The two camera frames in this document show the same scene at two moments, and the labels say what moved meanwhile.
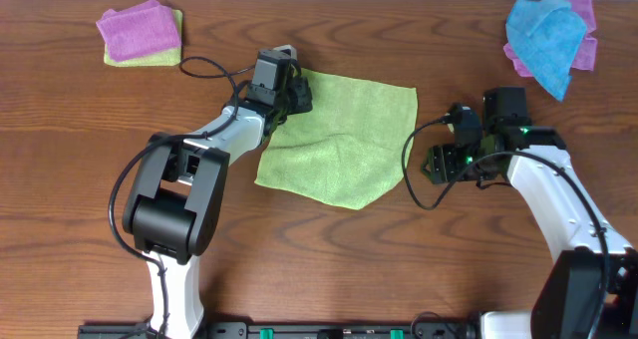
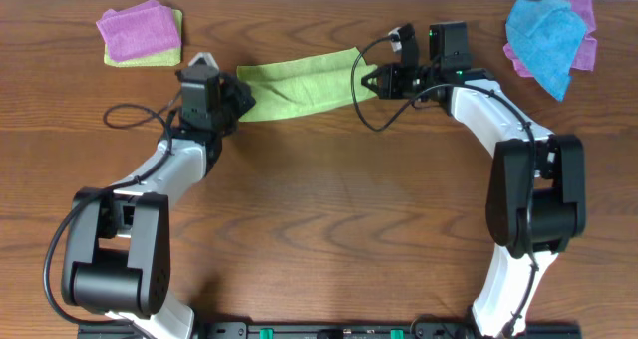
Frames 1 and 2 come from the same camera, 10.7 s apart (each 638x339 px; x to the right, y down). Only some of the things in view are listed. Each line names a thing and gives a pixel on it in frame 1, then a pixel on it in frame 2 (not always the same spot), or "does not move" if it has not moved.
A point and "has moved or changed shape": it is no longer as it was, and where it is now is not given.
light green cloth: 352,146 has moved or changed shape
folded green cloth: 166,58 does not move
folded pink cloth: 139,30 does not move
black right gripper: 444,161 -> 394,81
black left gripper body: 301,96 -> 239,96
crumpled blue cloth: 547,33 does not move
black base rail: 288,330 does not move
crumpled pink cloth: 585,57 does not move
